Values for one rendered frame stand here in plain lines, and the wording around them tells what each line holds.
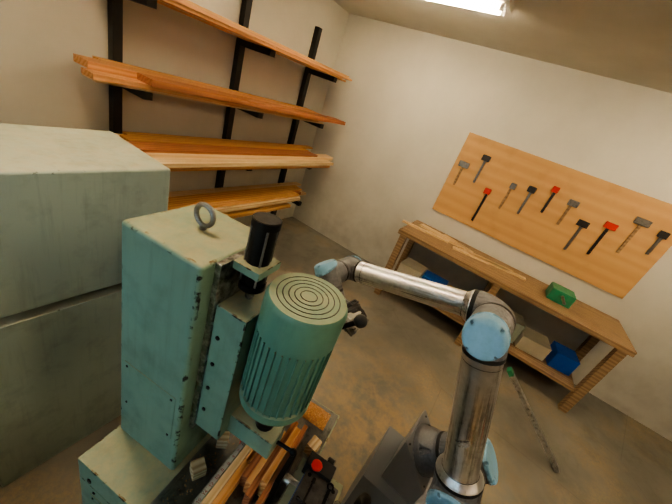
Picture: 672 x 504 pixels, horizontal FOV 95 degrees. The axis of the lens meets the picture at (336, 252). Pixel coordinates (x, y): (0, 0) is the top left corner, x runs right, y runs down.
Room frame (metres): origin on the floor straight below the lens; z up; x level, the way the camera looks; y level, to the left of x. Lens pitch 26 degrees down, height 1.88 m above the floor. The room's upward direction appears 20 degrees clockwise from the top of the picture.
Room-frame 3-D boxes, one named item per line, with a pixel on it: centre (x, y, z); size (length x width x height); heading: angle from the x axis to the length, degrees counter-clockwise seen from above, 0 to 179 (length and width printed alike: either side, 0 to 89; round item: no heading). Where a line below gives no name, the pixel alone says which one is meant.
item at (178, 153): (2.99, 1.18, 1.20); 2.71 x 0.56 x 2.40; 156
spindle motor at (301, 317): (0.52, 0.02, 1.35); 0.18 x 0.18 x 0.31
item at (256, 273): (0.56, 0.15, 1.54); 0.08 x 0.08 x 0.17; 74
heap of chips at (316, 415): (0.72, -0.13, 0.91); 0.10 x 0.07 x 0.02; 74
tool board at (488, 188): (3.27, -1.81, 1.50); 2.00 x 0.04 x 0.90; 66
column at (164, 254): (0.60, 0.30, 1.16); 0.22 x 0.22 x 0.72; 74
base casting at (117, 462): (0.55, 0.14, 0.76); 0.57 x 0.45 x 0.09; 74
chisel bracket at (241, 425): (0.53, 0.04, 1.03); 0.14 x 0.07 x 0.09; 74
